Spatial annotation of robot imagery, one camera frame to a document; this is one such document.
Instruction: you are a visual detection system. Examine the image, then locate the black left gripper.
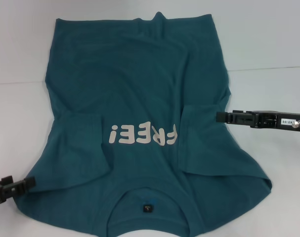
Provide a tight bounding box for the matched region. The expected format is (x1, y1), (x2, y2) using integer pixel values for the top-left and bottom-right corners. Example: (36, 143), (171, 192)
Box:
(0, 175), (36, 205)

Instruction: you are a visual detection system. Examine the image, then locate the teal t-shirt with FREE print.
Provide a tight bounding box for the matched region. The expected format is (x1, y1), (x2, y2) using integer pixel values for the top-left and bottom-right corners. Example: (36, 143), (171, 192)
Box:
(15, 12), (273, 237)

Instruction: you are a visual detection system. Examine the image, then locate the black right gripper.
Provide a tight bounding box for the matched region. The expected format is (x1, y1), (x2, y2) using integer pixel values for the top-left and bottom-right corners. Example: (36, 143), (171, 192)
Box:
(215, 110), (300, 134)

